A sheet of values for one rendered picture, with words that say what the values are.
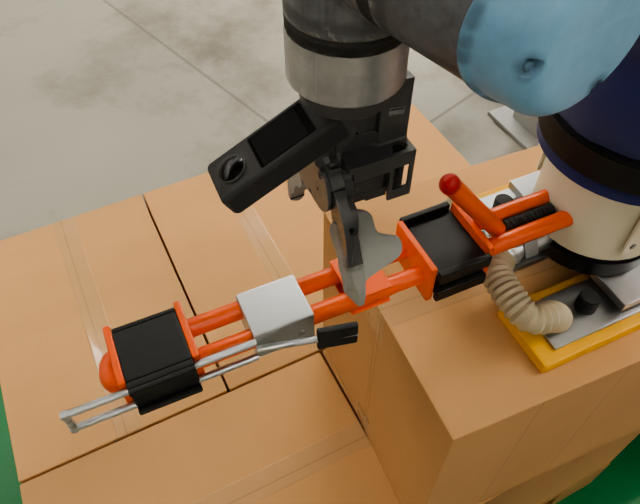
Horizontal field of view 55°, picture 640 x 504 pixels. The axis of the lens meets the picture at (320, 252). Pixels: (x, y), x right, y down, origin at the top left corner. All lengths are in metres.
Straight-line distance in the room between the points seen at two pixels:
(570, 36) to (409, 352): 0.57
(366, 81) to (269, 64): 2.51
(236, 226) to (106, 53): 1.82
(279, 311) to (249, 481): 0.55
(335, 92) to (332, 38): 0.04
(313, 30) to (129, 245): 1.13
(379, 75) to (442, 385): 0.47
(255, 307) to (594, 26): 0.46
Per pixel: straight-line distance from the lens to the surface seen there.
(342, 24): 0.40
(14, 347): 1.42
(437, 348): 0.82
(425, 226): 0.75
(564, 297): 0.88
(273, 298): 0.68
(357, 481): 1.16
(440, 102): 2.75
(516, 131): 2.65
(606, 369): 0.87
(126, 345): 0.66
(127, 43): 3.20
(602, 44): 0.34
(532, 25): 0.30
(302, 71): 0.44
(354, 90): 0.43
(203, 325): 0.68
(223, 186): 0.49
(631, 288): 0.90
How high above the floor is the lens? 1.65
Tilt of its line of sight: 51 degrees down
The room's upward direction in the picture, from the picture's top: straight up
